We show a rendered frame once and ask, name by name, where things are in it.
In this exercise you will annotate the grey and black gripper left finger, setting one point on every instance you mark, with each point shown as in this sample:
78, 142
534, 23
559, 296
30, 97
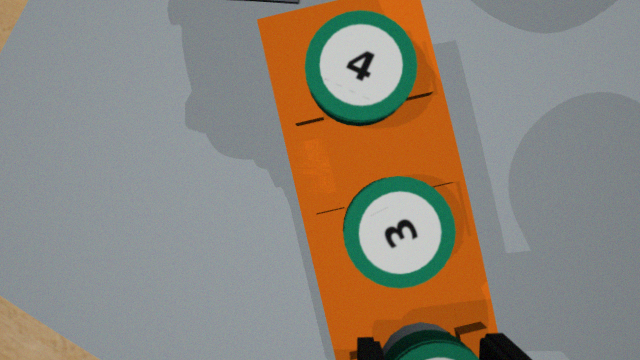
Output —
368, 349

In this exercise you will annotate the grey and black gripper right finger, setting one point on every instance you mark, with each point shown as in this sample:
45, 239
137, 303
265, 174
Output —
497, 346

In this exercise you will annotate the grey bench mat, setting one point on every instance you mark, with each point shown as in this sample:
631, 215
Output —
148, 209

